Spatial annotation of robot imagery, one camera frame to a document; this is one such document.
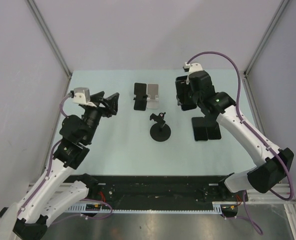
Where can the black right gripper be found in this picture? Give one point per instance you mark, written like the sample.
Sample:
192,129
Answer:
189,84

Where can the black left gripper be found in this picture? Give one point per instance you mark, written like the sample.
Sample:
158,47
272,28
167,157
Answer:
112,102

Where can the dark phone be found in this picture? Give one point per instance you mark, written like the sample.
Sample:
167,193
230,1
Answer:
199,129

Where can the blue phone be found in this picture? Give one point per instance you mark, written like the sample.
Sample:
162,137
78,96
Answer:
182,94

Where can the black folding phone stand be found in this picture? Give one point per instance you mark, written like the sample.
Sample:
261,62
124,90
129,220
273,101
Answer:
140,99

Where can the white folding phone stand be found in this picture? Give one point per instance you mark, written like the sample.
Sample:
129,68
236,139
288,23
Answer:
152,96

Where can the black round-base phone stand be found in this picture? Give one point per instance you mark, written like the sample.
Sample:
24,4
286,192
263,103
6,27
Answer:
159,131

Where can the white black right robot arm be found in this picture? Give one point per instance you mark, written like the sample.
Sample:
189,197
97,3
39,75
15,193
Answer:
231,120

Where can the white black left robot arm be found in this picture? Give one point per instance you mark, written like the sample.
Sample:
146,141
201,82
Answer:
31,217

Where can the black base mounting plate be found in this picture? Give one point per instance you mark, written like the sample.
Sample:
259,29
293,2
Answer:
163,193

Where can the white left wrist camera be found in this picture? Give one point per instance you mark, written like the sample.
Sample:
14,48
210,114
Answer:
81,96

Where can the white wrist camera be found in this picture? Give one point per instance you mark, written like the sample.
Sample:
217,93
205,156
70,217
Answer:
81,96
192,67

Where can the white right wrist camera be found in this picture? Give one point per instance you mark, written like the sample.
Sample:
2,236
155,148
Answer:
192,67

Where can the aluminium rail right side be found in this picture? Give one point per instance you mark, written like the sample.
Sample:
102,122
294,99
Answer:
272,181

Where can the aluminium corner frame post left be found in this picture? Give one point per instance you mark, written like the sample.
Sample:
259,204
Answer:
37,15

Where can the aluminium corner frame post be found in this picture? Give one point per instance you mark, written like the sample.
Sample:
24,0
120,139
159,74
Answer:
37,15
267,35

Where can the aluminium corner frame post right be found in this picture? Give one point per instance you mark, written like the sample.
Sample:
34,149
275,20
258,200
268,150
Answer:
267,35

